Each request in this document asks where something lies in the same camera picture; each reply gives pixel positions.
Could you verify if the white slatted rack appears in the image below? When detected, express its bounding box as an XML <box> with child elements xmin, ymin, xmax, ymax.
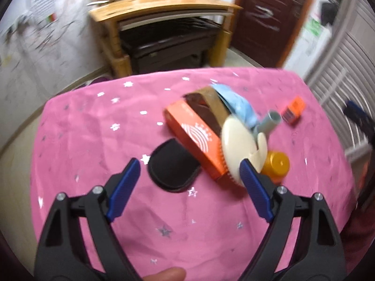
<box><xmin>305</xmin><ymin>29</ymin><xmax>375</xmax><ymax>159</ymax></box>

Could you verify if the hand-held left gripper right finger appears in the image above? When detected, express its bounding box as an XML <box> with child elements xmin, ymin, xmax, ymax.
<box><xmin>239</xmin><ymin>159</ymin><xmax>347</xmax><ymax>281</ymax></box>

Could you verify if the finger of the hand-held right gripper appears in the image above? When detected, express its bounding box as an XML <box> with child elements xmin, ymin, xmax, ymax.
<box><xmin>344</xmin><ymin>100</ymin><xmax>372</xmax><ymax>128</ymax></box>

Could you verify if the dark brown door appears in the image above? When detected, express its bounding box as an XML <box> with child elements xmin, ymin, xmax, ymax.
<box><xmin>231</xmin><ymin>0</ymin><xmax>318</xmax><ymax>68</ymax></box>

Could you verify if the person's left hand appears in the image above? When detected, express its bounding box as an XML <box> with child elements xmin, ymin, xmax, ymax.
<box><xmin>142</xmin><ymin>267</ymin><xmax>187</xmax><ymax>281</ymax></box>

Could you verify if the dark snack packet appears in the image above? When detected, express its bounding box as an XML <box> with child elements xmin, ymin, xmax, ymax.
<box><xmin>183</xmin><ymin>87</ymin><xmax>230</xmax><ymax>137</ymax></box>

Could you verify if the large orange box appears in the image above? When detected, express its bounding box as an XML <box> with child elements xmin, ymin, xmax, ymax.
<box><xmin>163</xmin><ymin>100</ymin><xmax>232</xmax><ymax>182</ymax></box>

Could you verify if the black round pad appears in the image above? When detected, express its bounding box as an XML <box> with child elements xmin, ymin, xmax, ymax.
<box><xmin>146</xmin><ymin>139</ymin><xmax>202</xmax><ymax>193</ymax></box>

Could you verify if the pink star-print tablecloth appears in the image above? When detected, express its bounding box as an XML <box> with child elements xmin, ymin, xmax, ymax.
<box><xmin>29</xmin><ymin>67</ymin><xmax>365</xmax><ymax>281</ymax></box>

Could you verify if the grey keyboard tray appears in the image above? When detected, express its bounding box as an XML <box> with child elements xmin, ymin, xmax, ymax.
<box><xmin>119</xmin><ymin>7</ymin><xmax>235</xmax><ymax>30</ymax></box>

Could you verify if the small orange box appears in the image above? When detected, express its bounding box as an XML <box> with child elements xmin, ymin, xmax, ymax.
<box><xmin>281</xmin><ymin>96</ymin><xmax>306</xmax><ymax>125</ymax></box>

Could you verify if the wooden desk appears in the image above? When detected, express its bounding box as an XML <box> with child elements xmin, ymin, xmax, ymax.
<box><xmin>89</xmin><ymin>0</ymin><xmax>244</xmax><ymax>77</ymax></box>

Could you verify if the black leather bench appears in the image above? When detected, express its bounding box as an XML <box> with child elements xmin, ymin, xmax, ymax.
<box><xmin>121</xmin><ymin>18</ymin><xmax>220</xmax><ymax>74</ymax></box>

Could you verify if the purple object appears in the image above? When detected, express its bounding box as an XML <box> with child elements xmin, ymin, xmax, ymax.
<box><xmin>89</xmin><ymin>76</ymin><xmax>112</xmax><ymax>86</ymax></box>

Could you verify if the grey tube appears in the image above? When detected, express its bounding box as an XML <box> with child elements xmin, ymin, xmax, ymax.
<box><xmin>257</xmin><ymin>111</ymin><xmax>282</xmax><ymax>137</ymax></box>

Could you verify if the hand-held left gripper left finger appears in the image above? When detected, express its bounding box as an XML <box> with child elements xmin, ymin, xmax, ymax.
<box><xmin>34</xmin><ymin>158</ymin><xmax>143</xmax><ymax>281</ymax></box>

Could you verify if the cream round brush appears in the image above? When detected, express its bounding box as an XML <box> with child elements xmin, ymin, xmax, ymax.
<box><xmin>221</xmin><ymin>114</ymin><xmax>268</xmax><ymax>188</ymax></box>

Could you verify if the orange plastic bottle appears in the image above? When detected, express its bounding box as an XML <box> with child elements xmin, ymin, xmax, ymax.
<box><xmin>261</xmin><ymin>151</ymin><xmax>290</xmax><ymax>177</ymax></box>

